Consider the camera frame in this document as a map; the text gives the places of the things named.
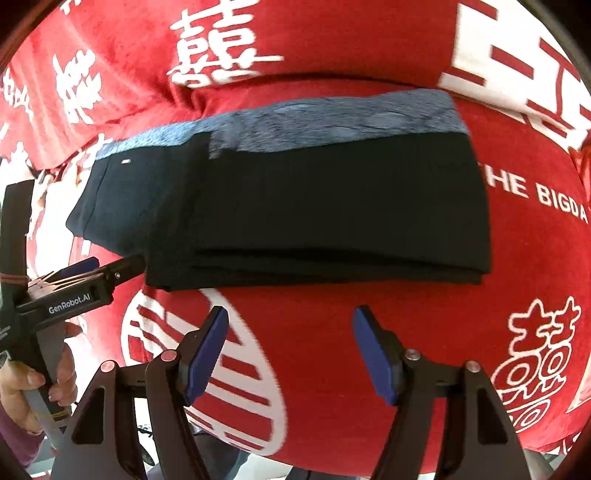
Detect black pants grey waistband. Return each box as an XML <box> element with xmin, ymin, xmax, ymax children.
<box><xmin>66</xmin><ymin>89</ymin><xmax>492</xmax><ymax>291</ymax></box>

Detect person's legs in jeans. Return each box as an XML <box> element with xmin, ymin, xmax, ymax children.
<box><xmin>192</xmin><ymin>429</ymin><xmax>353</xmax><ymax>480</ymax></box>

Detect person's left hand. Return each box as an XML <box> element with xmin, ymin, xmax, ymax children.
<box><xmin>1</xmin><ymin>343</ymin><xmax>78</xmax><ymax>435</ymax></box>

